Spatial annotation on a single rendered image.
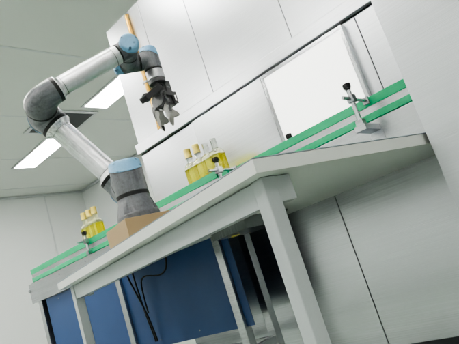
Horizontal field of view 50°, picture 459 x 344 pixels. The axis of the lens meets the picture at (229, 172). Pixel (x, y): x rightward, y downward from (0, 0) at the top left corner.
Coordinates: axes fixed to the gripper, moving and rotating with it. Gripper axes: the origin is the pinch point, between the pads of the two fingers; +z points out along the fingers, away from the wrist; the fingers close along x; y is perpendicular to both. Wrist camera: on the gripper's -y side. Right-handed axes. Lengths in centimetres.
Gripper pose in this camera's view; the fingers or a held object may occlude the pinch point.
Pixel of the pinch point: (166, 125)
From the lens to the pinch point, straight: 200.9
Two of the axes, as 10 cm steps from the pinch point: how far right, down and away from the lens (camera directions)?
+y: 6.6, -0.5, 7.5
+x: -6.9, 3.6, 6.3
